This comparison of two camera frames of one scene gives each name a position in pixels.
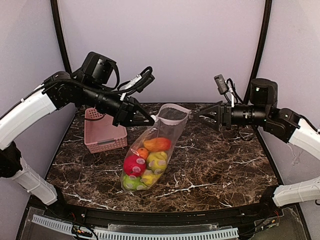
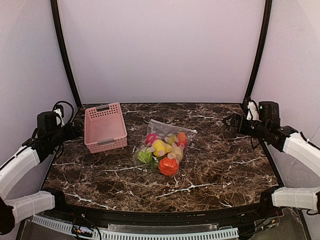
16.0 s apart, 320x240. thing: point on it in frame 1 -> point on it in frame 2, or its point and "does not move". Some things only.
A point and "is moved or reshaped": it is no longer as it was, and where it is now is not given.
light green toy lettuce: x=133 y=184 -> x=145 y=156
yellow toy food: x=149 y=177 -> x=159 y=145
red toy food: x=134 y=165 -> x=150 y=138
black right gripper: x=223 y=115 -> x=239 y=122
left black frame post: x=57 y=18 does not move
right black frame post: x=260 y=50 does not move
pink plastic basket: x=100 y=134 does not move
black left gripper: x=125 y=111 -> x=75 y=127
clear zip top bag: x=147 y=158 is moved or reshaped
